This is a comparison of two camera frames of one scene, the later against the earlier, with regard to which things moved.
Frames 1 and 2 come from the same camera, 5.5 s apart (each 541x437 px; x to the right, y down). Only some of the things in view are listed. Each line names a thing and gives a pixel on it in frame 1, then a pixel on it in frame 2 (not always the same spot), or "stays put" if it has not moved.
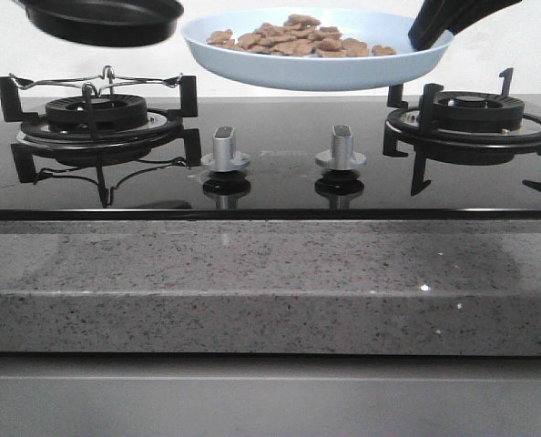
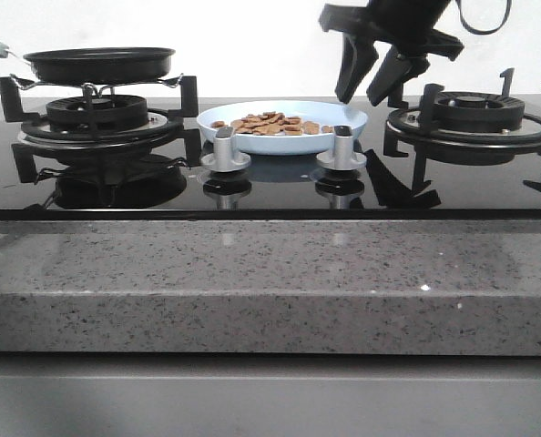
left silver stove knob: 224,157 stays put
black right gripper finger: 434,17 -> 358,55
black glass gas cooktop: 270,158 stays put
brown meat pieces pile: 297,35 -> 273,123
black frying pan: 106,23 -> 89,65
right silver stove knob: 341,155 stays put
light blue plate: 309,48 -> 324,114
